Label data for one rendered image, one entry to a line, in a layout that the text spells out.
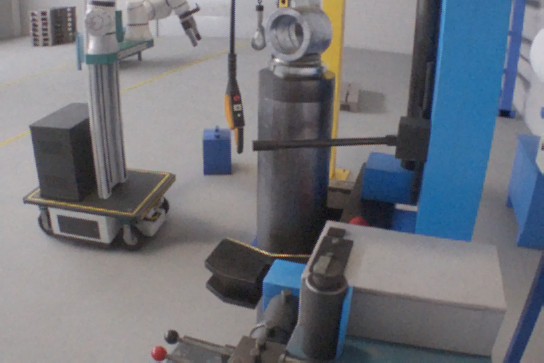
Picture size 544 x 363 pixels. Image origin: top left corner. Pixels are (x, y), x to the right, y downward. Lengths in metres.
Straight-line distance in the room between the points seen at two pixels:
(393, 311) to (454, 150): 0.47
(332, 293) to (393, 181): 0.70
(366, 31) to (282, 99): 10.81
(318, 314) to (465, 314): 0.29
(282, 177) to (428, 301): 0.59
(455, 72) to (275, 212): 0.63
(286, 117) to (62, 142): 2.09
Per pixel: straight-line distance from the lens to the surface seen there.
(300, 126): 1.25
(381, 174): 1.45
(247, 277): 1.24
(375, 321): 0.96
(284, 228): 1.38
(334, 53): 3.87
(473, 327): 0.96
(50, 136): 3.16
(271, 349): 1.02
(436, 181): 1.25
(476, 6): 1.15
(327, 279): 0.82
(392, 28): 11.94
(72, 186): 3.22
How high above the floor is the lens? 1.74
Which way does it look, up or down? 21 degrees down
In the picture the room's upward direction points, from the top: 2 degrees clockwise
